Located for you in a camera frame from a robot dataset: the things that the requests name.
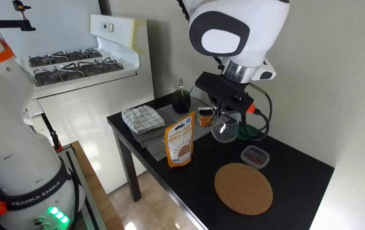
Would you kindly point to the dark green cup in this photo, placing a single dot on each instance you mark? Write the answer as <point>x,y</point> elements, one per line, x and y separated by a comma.
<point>181,101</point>

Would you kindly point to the dark grey folded cloth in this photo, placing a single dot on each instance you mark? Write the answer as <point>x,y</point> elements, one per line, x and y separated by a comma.
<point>147,138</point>

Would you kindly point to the grey placemat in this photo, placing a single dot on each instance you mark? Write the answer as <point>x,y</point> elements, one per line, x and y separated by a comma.
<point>169,116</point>

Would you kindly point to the stove burner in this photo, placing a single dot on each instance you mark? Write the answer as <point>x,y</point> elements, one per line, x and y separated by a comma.
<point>83,53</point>
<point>48,59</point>
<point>57,76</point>
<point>102,66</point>

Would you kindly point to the white gas stove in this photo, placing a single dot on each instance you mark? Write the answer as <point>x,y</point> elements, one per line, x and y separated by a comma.
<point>99,108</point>

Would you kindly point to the orange snack pouch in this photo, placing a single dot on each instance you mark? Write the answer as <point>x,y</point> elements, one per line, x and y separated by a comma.
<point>179,140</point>

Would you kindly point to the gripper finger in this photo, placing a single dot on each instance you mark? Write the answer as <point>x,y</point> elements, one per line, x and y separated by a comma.
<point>230,112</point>
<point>219,110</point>

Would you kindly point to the white checked cloth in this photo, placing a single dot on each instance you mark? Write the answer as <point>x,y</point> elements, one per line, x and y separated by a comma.
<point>142,118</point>

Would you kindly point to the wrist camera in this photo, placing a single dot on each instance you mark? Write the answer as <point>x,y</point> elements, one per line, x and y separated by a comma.
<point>222,89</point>

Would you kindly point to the open tin can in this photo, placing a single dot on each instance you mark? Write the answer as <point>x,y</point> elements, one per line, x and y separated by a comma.
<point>205,118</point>

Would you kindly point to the clear plastic container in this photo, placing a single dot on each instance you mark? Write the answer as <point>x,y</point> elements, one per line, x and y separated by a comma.
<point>255,157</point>

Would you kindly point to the green round lid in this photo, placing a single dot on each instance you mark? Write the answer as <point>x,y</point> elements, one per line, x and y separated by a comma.
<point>249,131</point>

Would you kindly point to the glass cup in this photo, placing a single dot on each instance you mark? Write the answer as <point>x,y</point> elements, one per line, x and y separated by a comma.
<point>224,129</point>

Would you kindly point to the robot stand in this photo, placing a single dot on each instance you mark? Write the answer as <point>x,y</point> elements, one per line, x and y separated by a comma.
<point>88,179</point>

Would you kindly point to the camera on mount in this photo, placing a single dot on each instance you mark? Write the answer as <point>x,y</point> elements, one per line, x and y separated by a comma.
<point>22,24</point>

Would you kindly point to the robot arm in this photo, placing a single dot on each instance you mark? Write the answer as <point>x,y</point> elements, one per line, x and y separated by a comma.
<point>19,159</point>

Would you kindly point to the silver fork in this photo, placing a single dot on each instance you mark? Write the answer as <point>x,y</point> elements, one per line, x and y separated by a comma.
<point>181,84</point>

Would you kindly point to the round cork mat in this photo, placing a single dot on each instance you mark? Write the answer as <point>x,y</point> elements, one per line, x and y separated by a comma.
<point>243,189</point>

